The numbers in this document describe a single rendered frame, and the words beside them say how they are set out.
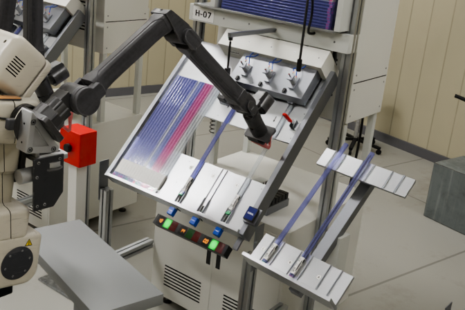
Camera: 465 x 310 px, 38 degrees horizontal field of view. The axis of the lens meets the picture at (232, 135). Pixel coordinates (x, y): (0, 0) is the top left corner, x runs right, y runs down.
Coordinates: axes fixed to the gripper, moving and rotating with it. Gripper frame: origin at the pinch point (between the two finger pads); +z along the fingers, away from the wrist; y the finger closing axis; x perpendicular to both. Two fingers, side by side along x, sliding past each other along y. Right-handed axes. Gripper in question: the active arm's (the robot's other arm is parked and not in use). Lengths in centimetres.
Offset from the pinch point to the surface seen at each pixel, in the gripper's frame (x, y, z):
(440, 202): -103, -1, 202
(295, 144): -4.1, -9.9, 0.0
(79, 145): 24, 90, 10
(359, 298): -1, -10, 129
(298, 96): -19.9, -4.4, -7.0
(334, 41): -44.1, -7.8, -12.3
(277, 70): -28.2, 10.0, -7.8
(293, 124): -10.5, -5.9, -2.2
